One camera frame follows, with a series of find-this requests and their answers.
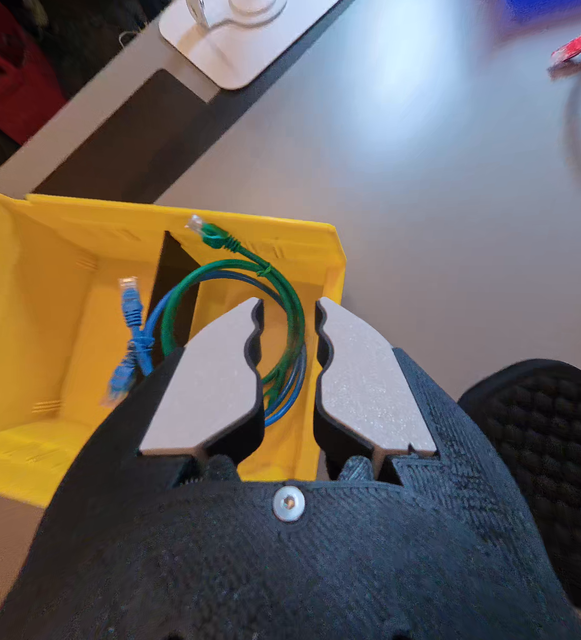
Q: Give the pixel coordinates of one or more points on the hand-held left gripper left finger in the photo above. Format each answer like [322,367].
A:
[205,385]

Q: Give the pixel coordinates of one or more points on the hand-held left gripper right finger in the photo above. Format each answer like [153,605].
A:
[365,385]

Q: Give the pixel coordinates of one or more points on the yellow plastic bin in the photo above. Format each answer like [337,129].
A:
[45,310]

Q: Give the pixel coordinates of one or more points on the black bin divider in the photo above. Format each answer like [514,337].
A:
[173,280]

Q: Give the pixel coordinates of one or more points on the black mesh chair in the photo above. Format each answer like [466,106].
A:
[545,450]

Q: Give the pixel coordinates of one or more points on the white square pad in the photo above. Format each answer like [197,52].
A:
[240,55]

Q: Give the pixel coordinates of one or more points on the red container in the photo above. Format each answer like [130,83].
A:
[5,70]

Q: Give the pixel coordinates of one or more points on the clear glass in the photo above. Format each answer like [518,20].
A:
[240,12]

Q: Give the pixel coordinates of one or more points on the blue plastic bin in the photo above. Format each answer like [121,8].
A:
[560,7]

